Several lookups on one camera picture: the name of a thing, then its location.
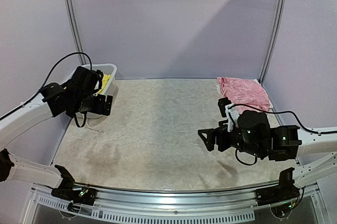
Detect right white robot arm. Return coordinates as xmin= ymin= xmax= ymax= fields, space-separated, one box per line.
xmin=197 ymin=110 xmax=336 ymax=201

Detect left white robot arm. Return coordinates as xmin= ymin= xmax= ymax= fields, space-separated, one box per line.
xmin=1 ymin=83 xmax=113 ymax=200

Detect aluminium corner post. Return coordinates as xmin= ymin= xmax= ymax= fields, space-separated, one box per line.
xmin=259 ymin=0 xmax=286 ymax=85
xmin=64 ymin=0 xmax=83 ymax=52

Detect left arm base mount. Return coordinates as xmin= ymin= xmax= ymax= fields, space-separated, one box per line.
xmin=51 ymin=165 xmax=97 ymax=213

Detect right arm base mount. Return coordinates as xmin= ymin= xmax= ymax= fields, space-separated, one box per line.
xmin=255 ymin=167 xmax=305 ymax=219

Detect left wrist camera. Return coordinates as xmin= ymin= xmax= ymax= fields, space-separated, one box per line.
xmin=70 ymin=66 xmax=104 ymax=95

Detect right aluminium corner post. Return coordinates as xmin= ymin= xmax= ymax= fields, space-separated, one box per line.
xmin=259 ymin=0 xmax=286 ymax=85

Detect left aluminium corner post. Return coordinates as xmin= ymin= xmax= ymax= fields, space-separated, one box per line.
xmin=64 ymin=0 xmax=83 ymax=52

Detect yellow garment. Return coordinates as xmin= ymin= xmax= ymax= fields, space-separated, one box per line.
xmin=97 ymin=74 xmax=111 ymax=94

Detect pink folded shorts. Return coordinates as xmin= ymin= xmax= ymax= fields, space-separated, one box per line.
xmin=217 ymin=77 xmax=271 ymax=111

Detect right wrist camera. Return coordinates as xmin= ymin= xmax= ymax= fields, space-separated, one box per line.
xmin=218 ymin=97 xmax=239 ymax=132

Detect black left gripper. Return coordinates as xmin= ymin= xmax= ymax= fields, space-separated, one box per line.
xmin=73 ymin=93 xmax=113 ymax=115

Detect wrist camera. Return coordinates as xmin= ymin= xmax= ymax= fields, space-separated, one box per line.
xmin=218 ymin=97 xmax=239 ymax=132
xmin=70 ymin=66 xmax=104 ymax=95

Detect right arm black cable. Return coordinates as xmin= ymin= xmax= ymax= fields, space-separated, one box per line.
xmin=231 ymin=104 xmax=337 ymax=134

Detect aluminium front rail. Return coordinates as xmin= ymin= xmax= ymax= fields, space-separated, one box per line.
xmin=30 ymin=180 xmax=323 ymax=222

